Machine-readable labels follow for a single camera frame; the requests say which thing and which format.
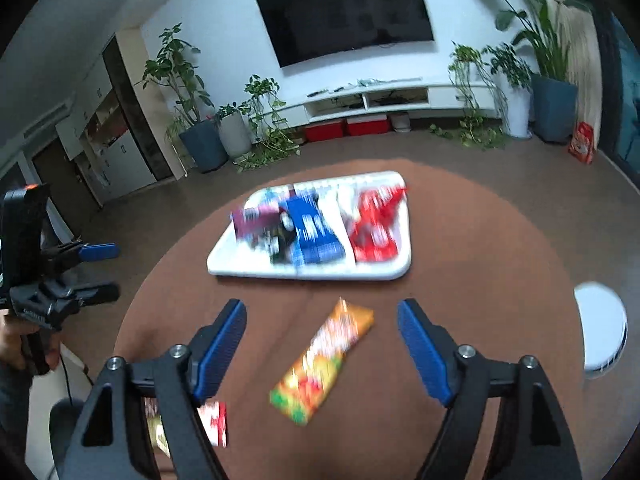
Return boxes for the white wall cabinets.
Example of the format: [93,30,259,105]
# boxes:
[54,35,160,207]

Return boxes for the person's left hand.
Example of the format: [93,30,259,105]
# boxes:
[0,309,41,372]

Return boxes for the bushy plant in white pot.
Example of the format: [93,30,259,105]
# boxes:
[487,42,533,138]

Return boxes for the white round container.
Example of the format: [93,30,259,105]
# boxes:
[574,281,629,379]

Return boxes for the blue striped snack packet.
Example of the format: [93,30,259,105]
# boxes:
[279,194,346,266]

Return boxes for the black cable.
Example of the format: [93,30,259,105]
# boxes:
[57,345,93,406]

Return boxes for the large-leaf plant in blue pot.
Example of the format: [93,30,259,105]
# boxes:
[450,0,596,143]

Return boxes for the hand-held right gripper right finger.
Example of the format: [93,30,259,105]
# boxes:
[396,297,585,480]

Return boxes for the plant in grey pot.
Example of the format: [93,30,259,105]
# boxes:
[215,102,253,158]

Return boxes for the beige curtain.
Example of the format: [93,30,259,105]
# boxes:
[542,0,601,126]

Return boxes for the tall plant in blue pot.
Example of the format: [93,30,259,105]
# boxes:
[136,22,230,175]

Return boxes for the wall-mounted black television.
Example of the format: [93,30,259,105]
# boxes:
[256,0,435,68]

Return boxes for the red storage box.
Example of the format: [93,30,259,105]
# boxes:
[305,120,346,143]
[346,115,390,137]

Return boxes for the trailing green floor plant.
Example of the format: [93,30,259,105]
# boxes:
[235,75,303,173]

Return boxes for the gold foil snack packet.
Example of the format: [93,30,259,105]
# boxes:
[144,399,172,457]

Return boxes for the white television cabinet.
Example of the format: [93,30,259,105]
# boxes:
[302,81,503,125]

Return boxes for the red chocolate ball packet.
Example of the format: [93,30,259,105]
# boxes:
[346,184,408,262]

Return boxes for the glass sliding door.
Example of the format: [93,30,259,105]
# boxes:
[595,5,640,176]

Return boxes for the person's left forearm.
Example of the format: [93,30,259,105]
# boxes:
[0,360,36,466]

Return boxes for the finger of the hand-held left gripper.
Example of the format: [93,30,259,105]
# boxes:
[46,281,121,311]
[42,241,121,282]

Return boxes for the brown gold heart-print packet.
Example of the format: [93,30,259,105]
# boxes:
[231,204,282,251]

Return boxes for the light blue snack packet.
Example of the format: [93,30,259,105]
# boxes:
[257,186,301,208]

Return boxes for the white divided plastic tray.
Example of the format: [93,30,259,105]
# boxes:
[206,170,412,281]

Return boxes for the black snack packet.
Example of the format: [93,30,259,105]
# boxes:
[267,210,301,267]

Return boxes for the hanging vine plant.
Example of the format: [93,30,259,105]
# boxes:
[430,42,506,150]

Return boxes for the red and white snack packet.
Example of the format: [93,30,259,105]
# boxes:
[196,400,229,448]

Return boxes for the orange snack packet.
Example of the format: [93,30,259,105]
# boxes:
[269,296,376,427]

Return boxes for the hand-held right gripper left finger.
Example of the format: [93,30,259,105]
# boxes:
[56,298,248,480]

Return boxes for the red paper bag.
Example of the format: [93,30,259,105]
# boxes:
[567,121,596,165]

